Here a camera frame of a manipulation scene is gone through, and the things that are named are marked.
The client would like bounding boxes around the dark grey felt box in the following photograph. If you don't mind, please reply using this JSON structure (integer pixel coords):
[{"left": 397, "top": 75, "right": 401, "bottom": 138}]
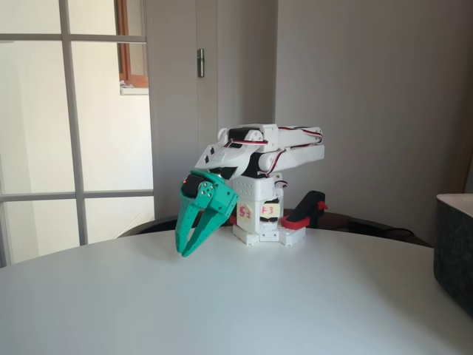
[{"left": 432, "top": 192, "right": 473, "bottom": 317}]

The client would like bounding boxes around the yellow sticker marked F5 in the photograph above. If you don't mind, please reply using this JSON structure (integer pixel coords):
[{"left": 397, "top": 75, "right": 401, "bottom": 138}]
[{"left": 238, "top": 201, "right": 256, "bottom": 225}]

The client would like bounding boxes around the dark wooden chair back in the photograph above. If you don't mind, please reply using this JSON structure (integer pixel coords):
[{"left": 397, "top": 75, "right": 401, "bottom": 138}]
[
  {"left": 118, "top": 214, "right": 237, "bottom": 238},
  {"left": 306, "top": 211, "right": 433, "bottom": 248}
]

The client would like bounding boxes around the yellow sticker marked F3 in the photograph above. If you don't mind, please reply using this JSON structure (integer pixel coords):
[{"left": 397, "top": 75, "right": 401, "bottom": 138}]
[{"left": 258, "top": 199, "right": 280, "bottom": 223}]

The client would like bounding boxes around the white glazed door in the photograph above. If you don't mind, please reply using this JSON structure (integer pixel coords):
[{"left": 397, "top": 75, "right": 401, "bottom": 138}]
[{"left": 0, "top": 0, "right": 154, "bottom": 268}]

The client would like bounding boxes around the brown wooden window frame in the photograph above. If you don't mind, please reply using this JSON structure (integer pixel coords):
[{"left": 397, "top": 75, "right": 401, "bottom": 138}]
[{"left": 117, "top": 0, "right": 149, "bottom": 89}]

